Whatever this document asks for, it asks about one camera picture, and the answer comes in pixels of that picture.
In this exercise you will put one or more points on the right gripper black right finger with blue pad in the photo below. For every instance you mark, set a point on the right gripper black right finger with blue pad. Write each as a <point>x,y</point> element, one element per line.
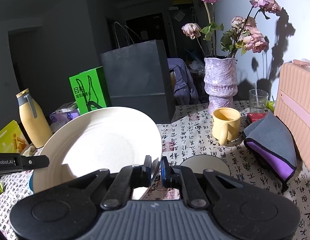
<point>183,179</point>

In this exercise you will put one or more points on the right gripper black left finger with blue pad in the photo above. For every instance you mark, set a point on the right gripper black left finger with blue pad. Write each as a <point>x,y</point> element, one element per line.
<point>128,179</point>

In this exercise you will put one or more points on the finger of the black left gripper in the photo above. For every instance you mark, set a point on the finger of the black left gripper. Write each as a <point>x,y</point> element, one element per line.
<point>14,162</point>

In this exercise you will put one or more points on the large cream plate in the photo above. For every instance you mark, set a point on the large cream plate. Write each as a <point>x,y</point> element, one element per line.
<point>112,138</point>

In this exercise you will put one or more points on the blue bowl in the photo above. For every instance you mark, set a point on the blue bowl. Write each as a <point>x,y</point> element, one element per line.
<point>31,183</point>

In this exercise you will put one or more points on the yellow-green snack pouch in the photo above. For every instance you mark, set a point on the yellow-green snack pouch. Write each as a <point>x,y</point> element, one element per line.
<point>12,139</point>

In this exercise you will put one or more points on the white crumpled glove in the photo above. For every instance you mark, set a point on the white crumpled glove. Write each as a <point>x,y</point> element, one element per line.
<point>30,151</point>

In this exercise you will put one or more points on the small white bowl black rim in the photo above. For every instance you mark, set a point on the small white bowl black rim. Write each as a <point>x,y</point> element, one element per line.
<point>199,163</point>

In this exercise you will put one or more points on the calligraphy tablecloth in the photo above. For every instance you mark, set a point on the calligraphy tablecloth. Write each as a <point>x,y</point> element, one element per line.
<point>189,135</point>

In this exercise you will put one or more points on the yellow thermos jug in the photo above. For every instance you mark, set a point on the yellow thermos jug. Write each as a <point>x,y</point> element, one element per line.
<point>33,119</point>

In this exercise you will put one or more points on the purple tissue pack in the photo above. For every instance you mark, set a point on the purple tissue pack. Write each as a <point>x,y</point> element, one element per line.
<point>60,119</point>

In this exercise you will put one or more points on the yellow mug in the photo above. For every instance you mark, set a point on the yellow mug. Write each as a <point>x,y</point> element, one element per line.
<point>226,124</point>

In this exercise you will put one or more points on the small white box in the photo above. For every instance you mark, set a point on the small white box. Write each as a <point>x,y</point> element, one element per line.
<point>67,107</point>

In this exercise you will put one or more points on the blue jacket on chair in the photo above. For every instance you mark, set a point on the blue jacket on chair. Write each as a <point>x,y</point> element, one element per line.
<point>184,89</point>

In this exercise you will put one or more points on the green paper bag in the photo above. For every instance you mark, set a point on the green paper bag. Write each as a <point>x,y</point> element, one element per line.
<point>90,90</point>

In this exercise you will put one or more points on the red small box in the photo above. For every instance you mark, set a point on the red small box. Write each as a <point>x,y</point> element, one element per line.
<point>253,117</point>

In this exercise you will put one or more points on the black paper bag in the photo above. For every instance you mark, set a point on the black paper bag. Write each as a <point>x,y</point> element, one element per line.
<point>138,77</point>

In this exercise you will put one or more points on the grey purple cloth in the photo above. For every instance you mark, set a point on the grey purple cloth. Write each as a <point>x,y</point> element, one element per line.
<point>271,141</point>

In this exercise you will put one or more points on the purple ceramic vase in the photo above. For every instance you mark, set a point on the purple ceramic vase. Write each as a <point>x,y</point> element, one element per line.
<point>220,82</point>

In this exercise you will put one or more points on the clear drinking glass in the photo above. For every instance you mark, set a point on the clear drinking glass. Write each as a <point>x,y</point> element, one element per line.
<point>257,100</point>

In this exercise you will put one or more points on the pink ribbed case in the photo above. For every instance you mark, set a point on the pink ribbed case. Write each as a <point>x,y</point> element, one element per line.
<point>293,104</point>

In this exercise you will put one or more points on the dried pink roses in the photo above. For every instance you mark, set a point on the dried pink roses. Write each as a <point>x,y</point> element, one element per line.
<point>243,34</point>

